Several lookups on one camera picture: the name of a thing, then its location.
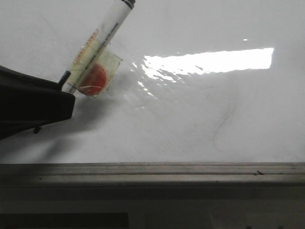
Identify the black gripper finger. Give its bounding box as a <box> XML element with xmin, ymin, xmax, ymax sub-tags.
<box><xmin>0</xmin><ymin>66</ymin><xmax>75</xmax><ymax>139</ymax></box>

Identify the white black whiteboard marker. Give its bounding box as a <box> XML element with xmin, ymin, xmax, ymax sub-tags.
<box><xmin>62</xmin><ymin>0</ymin><xmax>135</xmax><ymax>95</ymax></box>

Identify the red magnet taped to marker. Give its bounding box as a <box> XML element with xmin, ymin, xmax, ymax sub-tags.
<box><xmin>77</xmin><ymin>48</ymin><xmax>122</xmax><ymax>97</ymax></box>

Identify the white whiteboard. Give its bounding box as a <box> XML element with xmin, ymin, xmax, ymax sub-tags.
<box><xmin>0</xmin><ymin>0</ymin><xmax>305</xmax><ymax>164</ymax></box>

